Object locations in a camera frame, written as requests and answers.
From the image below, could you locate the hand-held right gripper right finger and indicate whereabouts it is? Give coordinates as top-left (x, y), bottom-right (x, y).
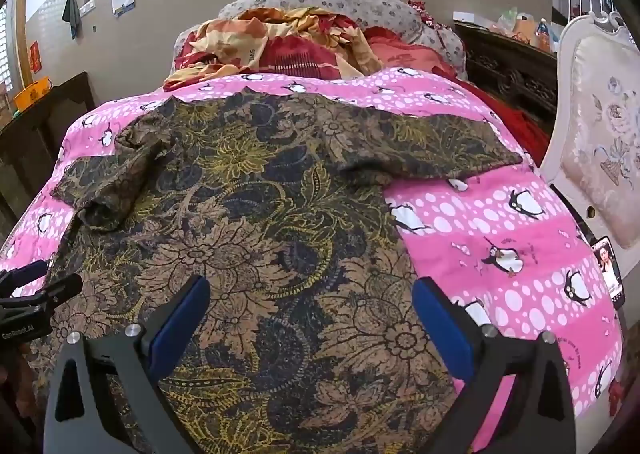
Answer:
top-left (412, 278), bottom-right (577, 454)

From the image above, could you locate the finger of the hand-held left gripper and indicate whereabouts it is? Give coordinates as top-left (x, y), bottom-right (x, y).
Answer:
top-left (0, 261), bottom-right (51, 286)
top-left (0, 274), bottom-right (84, 309)

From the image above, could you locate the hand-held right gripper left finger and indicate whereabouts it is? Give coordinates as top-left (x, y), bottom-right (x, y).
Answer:
top-left (44, 275), bottom-right (212, 454)

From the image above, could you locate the brown floral dress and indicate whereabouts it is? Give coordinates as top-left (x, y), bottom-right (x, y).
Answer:
top-left (37, 89), bottom-right (523, 454)

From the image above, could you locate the pink penguin blanket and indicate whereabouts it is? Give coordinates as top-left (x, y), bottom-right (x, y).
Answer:
top-left (0, 68), bottom-right (626, 454)

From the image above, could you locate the dark wooden side cabinet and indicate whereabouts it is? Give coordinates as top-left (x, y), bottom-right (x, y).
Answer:
top-left (0, 71), bottom-right (98, 235)

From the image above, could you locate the orange box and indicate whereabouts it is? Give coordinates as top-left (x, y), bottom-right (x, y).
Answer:
top-left (12, 76), bottom-right (53, 112)

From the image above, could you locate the smartphone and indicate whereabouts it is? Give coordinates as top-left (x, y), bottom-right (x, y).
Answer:
top-left (590, 235), bottom-right (626, 311)

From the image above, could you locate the red bedsheet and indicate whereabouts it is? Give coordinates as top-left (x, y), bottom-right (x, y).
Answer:
top-left (467, 81), bottom-right (551, 167)

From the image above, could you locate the window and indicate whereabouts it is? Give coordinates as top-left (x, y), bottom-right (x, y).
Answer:
top-left (0, 0), bottom-right (21, 90)

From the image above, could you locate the white upholstered chair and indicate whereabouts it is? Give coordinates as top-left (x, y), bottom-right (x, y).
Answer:
top-left (540, 11), bottom-right (640, 250)

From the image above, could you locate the dark hanging cloth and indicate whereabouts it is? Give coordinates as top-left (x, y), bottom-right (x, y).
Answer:
top-left (62, 0), bottom-right (83, 40)

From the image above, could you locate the salmon pink cloth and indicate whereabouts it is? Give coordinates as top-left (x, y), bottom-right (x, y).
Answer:
top-left (365, 26), bottom-right (461, 81)

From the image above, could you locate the red and yellow floral quilt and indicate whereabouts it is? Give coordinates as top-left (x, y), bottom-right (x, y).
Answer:
top-left (164, 6), bottom-right (391, 92)

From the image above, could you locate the red patterned cloth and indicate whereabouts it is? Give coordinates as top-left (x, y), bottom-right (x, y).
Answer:
top-left (407, 0), bottom-right (453, 30)

